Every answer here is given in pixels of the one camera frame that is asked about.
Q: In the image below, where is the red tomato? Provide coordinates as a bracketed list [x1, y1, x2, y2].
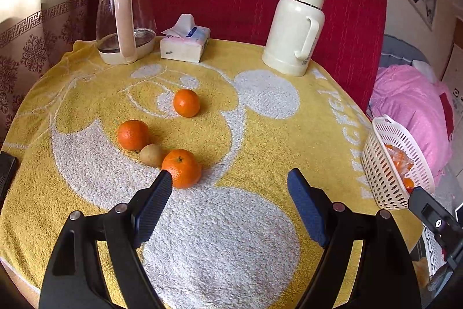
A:
[403, 177, 415, 194]

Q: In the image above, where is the white plastic basket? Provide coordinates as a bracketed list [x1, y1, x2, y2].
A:
[361, 114, 436, 211]

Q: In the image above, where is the large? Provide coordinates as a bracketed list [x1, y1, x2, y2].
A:
[162, 149, 202, 189]

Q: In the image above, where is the glass kettle pink handle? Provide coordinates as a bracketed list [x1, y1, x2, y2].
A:
[96, 0, 156, 65]

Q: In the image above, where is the black phone on table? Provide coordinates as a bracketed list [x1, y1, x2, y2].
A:
[0, 151, 19, 209]

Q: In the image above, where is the yellow white towel cloth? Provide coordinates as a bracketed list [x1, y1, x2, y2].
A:
[0, 37, 424, 309]

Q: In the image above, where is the patterned curtain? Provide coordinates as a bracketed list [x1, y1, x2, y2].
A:
[1, 0, 88, 139]

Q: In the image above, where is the cream thermos flask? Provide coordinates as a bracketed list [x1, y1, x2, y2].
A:
[262, 0, 325, 77]

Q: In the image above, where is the pink duvet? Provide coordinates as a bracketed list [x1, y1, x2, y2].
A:
[370, 65, 454, 185]

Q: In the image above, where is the tissue pack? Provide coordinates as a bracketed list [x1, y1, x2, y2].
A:
[159, 14, 210, 63]

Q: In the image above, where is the small orange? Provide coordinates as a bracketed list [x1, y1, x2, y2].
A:
[173, 89, 200, 118]

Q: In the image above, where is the plastic bag of oranges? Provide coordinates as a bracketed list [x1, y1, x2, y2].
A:
[385, 144, 414, 178]

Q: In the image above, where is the brown kiwi fruit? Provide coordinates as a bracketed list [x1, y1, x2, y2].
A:
[139, 144, 166, 168]

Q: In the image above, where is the white pillow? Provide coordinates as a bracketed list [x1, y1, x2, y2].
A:
[412, 60, 438, 84]

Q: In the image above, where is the grey gloved right hand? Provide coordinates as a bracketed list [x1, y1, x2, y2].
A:
[427, 264, 453, 295]

